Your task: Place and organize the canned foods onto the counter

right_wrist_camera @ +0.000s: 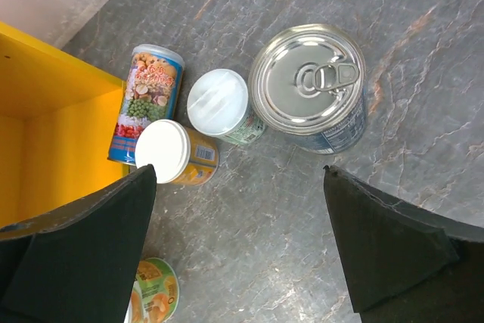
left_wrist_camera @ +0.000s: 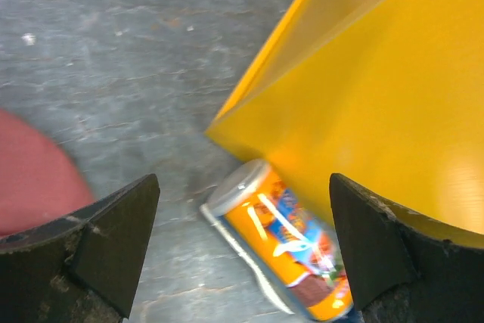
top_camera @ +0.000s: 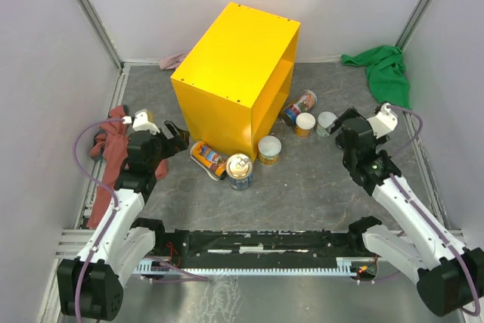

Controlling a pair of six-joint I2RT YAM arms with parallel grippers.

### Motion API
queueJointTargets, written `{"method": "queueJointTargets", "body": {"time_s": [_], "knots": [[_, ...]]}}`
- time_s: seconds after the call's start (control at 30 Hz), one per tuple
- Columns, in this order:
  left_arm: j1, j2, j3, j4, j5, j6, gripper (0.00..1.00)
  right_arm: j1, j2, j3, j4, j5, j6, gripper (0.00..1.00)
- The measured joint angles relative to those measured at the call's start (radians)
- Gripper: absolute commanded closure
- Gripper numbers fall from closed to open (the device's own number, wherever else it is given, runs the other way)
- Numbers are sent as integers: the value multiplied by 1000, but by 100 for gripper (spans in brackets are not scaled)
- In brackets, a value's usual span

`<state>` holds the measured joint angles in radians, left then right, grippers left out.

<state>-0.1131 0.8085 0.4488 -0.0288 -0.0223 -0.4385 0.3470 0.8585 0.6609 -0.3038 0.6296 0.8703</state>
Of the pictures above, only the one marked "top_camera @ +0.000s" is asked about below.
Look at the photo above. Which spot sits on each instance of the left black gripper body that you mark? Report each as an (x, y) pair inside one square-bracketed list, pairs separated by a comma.
[(163, 147)]

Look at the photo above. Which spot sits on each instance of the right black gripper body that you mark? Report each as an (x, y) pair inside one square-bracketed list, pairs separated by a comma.
[(379, 141)]

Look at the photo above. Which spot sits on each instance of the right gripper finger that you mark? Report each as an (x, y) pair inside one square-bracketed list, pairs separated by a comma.
[(348, 114), (335, 126)]

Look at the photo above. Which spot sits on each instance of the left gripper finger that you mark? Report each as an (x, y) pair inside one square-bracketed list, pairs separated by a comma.
[(170, 126), (181, 138)]

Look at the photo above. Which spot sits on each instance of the tall mixed-vegetable label can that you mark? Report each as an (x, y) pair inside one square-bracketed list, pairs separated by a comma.
[(303, 104)]

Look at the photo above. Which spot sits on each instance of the tall orange drink can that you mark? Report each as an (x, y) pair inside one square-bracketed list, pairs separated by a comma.
[(211, 161)]

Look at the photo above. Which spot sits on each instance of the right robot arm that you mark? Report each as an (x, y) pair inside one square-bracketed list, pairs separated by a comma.
[(447, 274)]

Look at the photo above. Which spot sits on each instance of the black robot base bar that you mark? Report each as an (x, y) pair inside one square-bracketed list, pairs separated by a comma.
[(258, 249)]

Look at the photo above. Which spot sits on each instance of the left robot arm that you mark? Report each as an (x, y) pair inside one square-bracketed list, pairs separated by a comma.
[(91, 285)]

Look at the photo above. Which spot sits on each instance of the short green can clear lid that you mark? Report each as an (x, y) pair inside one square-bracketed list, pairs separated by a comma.
[(325, 122)]

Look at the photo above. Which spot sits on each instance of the red cloth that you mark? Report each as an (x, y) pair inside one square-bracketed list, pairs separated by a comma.
[(110, 144)]

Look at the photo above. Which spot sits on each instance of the short orange can white lid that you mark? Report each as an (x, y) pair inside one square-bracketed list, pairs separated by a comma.
[(305, 122)]

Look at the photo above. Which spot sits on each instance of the green cloth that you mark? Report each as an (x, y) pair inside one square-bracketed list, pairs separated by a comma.
[(385, 73)]

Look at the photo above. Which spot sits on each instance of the pink cloth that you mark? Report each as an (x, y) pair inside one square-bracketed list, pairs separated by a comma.
[(173, 61)]

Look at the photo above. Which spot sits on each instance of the blue can with pull-tab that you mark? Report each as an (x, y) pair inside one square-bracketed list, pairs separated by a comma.
[(239, 169)]

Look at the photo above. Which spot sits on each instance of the yellow open shelf cabinet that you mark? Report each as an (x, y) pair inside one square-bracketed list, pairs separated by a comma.
[(237, 78)]

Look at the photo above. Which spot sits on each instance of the short can white lid front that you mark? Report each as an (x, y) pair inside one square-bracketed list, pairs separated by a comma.
[(269, 149)]

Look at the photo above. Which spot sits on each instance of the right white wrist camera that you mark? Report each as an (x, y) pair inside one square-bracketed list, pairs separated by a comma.
[(384, 121)]

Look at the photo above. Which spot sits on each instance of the white slotted cable duct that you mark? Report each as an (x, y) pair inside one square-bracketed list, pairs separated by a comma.
[(344, 267)]

